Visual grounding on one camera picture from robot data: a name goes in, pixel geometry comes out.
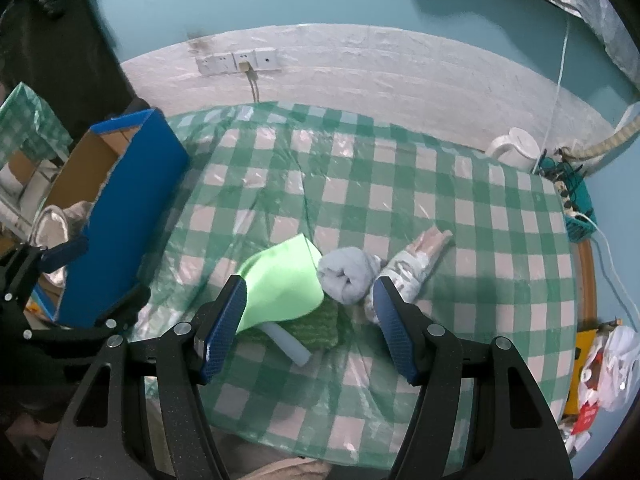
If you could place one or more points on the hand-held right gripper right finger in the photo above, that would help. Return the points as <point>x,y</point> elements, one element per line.
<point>395,332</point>

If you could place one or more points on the light blue foam tube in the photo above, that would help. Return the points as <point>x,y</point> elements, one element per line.
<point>292,347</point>

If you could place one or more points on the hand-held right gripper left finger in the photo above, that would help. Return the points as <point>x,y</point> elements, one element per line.
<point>224,327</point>

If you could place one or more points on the red packet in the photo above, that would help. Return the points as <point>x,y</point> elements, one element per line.
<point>587,417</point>

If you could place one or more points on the beige trousers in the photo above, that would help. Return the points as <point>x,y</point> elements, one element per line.
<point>300,470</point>

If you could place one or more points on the light green foam sheet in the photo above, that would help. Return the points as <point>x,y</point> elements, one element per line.
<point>280,280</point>

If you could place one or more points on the white power strip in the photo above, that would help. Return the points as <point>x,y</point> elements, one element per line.
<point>565,200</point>

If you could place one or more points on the green checked cloth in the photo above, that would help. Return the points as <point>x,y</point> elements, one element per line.
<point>30,120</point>

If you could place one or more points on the grey knitted cloth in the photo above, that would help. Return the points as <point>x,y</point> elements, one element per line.
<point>345,275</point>

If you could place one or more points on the yellow box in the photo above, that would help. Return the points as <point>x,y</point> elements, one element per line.
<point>582,355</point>

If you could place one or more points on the wide white wall socket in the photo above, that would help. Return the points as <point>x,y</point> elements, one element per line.
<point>214,64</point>

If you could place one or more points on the white electric kettle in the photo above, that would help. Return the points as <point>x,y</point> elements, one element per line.
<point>515,150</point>

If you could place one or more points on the teal plastic basket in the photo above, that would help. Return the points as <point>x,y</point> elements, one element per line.
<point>582,225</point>

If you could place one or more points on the green checked plastic tablecloth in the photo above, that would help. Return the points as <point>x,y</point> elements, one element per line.
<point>400,185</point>

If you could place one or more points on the white plastic bag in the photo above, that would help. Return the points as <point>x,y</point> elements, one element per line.
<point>617,370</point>

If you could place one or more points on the blue cardboard box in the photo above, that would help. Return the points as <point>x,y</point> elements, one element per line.
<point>140,200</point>

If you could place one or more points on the orange printed packet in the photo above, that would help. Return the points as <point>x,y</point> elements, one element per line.
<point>42,307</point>

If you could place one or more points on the black hanging cloth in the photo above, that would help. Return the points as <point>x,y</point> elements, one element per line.
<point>60,60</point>

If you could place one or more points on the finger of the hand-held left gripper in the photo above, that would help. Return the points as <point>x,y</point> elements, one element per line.
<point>65,254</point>
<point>125,306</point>

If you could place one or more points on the dark green knitted cloth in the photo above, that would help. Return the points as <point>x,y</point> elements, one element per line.
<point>315,329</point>

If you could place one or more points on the silver foil bag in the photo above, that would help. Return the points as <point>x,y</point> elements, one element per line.
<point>50,225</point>

